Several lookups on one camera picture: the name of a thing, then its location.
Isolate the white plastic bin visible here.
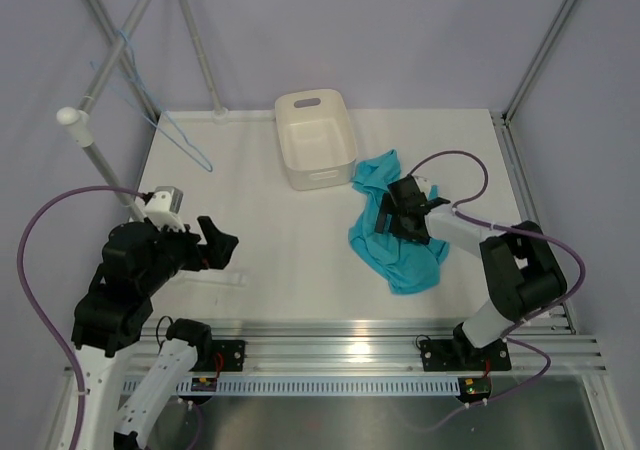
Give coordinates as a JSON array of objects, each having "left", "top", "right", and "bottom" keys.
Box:
[{"left": 274, "top": 89, "right": 358, "bottom": 191}]

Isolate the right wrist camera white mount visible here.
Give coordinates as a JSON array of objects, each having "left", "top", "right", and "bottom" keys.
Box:
[{"left": 413, "top": 175, "right": 438, "bottom": 199}]

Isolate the white clothes rack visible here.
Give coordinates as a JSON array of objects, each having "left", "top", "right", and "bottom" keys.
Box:
[{"left": 55, "top": 0, "right": 277, "bottom": 289}]

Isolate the white slotted cable duct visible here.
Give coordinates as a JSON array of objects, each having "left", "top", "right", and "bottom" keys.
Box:
[{"left": 119, "top": 375, "right": 461, "bottom": 396}]

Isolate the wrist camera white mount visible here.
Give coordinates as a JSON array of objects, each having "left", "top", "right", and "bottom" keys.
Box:
[
  {"left": 413, "top": 175, "right": 438, "bottom": 199},
  {"left": 143, "top": 186, "right": 185, "bottom": 232}
]

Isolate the turquoise t shirt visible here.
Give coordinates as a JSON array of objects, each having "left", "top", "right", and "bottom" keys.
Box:
[{"left": 348, "top": 149, "right": 450, "bottom": 295}]

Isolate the aluminium frame post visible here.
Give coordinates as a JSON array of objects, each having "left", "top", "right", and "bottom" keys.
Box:
[
  {"left": 502, "top": 0, "right": 581, "bottom": 125},
  {"left": 81, "top": 0, "right": 159, "bottom": 120}
]

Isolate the light blue wire hanger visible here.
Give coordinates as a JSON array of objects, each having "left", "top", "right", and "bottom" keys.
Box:
[{"left": 106, "top": 28, "right": 214, "bottom": 174}]

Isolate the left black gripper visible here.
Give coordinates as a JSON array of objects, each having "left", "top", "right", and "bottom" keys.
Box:
[{"left": 139, "top": 214, "right": 238, "bottom": 293}]

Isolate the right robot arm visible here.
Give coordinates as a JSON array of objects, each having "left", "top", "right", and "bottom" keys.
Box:
[{"left": 375, "top": 176, "right": 567, "bottom": 373}]

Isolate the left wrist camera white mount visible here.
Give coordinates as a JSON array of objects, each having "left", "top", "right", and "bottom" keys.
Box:
[{"left": 143, "top": 186, "right": 185, "bottom": 232}]

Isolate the aluminium mounting rail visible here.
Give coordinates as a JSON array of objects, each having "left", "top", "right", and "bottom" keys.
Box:
[{"left": 206, "top": 316, "right": 606, "bottom": 376}]

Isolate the aluminium frame post right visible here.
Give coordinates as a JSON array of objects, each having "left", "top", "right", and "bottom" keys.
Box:
[{"left": 502, "top": 0, "right": 581, "bottom": 125}]

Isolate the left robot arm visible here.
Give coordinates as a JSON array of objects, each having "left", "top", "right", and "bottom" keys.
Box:
[{"left": 66, "top": 216, "right": 246, "bottom": 449}]

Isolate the aluminium frame post left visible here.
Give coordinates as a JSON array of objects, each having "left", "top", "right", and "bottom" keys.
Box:
[{"left": 81, "top": 0, "right": 159, "bottom": 120}]

